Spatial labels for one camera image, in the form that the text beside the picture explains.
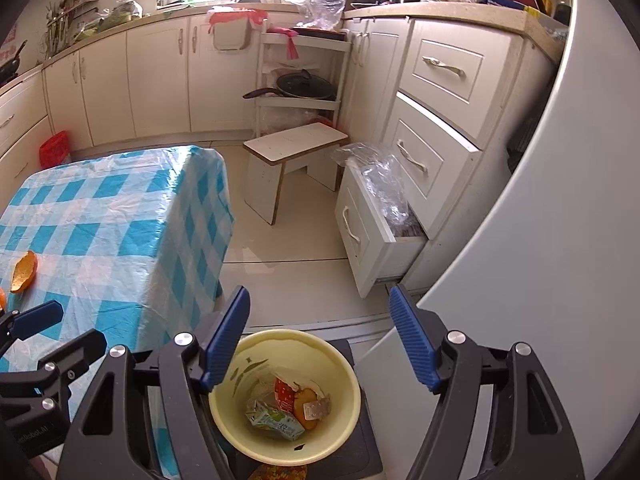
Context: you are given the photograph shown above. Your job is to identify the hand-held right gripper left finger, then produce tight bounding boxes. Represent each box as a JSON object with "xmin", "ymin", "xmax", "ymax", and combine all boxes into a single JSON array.
[{"xmin": 57, "ymin": 286, "xmax": 251, "ymax": 480}]

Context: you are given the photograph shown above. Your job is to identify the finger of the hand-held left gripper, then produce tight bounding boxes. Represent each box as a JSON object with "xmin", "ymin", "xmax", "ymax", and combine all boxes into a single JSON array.
[
  {"xmin": 35, "ymin": 329, "xmax": 108, "ymax": 397},
  {"xmin": 0, "ymin": 301, "xmax": 65, "ymax": 356}
]

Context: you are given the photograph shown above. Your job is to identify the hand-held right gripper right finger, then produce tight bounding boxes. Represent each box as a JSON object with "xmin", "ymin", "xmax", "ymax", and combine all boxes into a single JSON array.
[{"xmin": 389, "ymin": 284, "xmax": 586, "ymax": 480}]

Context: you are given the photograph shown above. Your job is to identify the large orange peel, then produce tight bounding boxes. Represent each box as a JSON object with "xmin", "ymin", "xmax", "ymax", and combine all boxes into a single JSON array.
[{"xmin": 10, "ymin": 250, "xmax": 39, "ymax": 295}]

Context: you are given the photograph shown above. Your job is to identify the red snack wrapper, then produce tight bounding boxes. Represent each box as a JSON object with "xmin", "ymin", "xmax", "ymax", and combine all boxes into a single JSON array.
[{"xmin": 273, "ymin": 377, "xmax": 302, "ymax": 412}]

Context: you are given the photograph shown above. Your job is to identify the yellow plastic basin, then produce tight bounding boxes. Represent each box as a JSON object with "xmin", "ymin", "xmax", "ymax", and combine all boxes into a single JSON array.
[{"xmin": 208, "ymin": 329, "xmax": 362, "ymax": 466}]

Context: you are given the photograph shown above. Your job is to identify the grey green milk carton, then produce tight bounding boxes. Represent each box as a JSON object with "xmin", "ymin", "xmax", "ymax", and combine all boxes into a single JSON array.
[{"xmin": 244, "ymin": 396, "xmax": 306, "ymax": 442}]

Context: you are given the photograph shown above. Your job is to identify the curved orange peel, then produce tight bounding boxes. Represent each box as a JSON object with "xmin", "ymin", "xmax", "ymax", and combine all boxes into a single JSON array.
[{"xmin": 293, "ymin": 385, "xmax": 322, "ymax": 432}]

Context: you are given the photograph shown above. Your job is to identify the silver blister pack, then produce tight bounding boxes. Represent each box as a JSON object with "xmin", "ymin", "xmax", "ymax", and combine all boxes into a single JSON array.
[{"xmin": 303, "ymin": 396, "xmax": 332, "ymax": 419}]

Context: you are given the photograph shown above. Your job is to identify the open white drawer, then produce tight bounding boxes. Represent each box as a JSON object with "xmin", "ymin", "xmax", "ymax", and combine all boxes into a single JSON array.
[{"xmin": 334, "ymin": 160, "xmax": 429, "ymax": 299}]

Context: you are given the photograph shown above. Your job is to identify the blue white checkered tablecloth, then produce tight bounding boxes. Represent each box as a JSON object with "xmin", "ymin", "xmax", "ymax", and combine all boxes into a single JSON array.
[{"xmin": 0, "ymin": 145, "xmax": 237, "ymax": 480}]

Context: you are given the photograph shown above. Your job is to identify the orange patterned cloth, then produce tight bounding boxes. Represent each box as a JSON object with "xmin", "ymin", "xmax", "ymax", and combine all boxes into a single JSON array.
[{"xmin": 249, "ymin": 463, "xmax": 309, "ymax": 480}]

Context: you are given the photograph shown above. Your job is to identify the clear plastic bag in drawer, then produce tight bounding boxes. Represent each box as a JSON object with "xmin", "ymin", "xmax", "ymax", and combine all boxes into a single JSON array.
[{"xmin": 331, "ymin": 142, "xmax": 417, "ymax": 229}]

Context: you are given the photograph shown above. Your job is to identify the red plastic bag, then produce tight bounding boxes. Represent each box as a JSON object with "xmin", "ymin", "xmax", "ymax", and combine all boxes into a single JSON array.
[{"xmin": 39, "ymin": 130, "xmax": 71, "ymax": 169}]

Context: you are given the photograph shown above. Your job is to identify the deep white drawer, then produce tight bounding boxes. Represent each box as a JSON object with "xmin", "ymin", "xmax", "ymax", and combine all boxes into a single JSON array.
[{"xmin": 381, "ymin": 92, "xmax": 484, "ymax": 237}]

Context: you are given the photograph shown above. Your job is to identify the white refrigerator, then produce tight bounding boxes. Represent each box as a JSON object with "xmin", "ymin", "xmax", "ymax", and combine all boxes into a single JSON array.
[{"xmin": 354, "ymin": 0, "xmax": 640, "ymax": 480}]

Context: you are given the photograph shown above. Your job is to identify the white wooden stool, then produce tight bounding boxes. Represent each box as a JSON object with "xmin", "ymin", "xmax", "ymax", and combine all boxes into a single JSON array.
[{"xmin": 242, "ymin": 122, "xmax": 350, "ymax": 226}]

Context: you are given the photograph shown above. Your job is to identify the black wok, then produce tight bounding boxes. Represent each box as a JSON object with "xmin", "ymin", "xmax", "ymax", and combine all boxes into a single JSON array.
[{"xmin": 0, "ymin": 40, "xmax": 29, "ymax": 87}]

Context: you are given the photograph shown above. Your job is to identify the black pan with glass lid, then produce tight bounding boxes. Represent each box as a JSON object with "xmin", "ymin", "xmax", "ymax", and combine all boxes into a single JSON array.
[{"xmin": 243, "ymin": 72, "xmax": 337, "ymax": 102}]

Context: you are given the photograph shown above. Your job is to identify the white kitchen cabinets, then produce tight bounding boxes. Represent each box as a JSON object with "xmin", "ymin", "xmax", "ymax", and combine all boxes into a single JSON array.
[{"xmin": 0, "ymin": 10, "xmax": 551, "ymax": 301}]

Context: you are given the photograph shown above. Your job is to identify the shallow white drawer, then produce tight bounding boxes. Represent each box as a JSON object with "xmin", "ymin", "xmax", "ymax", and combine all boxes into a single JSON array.
[{"xmin": 397, "ymin": 19, "xmax": 524, "ymax": 149}]

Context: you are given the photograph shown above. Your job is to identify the white shelf rack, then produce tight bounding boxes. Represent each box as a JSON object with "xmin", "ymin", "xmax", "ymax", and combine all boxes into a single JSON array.
[{"xmin": 255, "ymin": 27, "xmax": 354, "ymax": 137}]

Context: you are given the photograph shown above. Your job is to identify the red cloth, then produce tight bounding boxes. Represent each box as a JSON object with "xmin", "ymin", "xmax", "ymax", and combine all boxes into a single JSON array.
[{"xmin": 282, "ymin": 30, "xmax": 302, "ymax": 62}]

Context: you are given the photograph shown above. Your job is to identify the white hanging bin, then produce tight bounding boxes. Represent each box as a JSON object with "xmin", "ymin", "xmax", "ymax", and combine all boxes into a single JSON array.
[{"xmin": 212, "ymin": 19, "xmax": 251, "ymax": 53}]

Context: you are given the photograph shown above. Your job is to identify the green vegetables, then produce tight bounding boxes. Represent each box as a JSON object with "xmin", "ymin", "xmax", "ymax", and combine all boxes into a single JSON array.
[{"xmin": 96, "ymin": 0, "xmax": 144, "ymax": 32}]

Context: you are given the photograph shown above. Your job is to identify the red bin liner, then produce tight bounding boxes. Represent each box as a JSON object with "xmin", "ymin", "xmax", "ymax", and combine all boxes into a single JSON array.
[{"xmin": 207, "ymin": 5, "xmax": 269, "ymax": 29}]

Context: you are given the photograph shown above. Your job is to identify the clear crumpled plastic bag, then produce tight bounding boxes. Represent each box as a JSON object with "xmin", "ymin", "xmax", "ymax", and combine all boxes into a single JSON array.
[{"xmin": 301, "ymin": 0, "xmax": 349, "ymax": 32}]

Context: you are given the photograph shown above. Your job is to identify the wall utensil rack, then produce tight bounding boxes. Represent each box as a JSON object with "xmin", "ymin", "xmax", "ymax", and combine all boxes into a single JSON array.
[{"xmin": 42, "ymin": 0, "xmax": 99, "ymax": 57}]

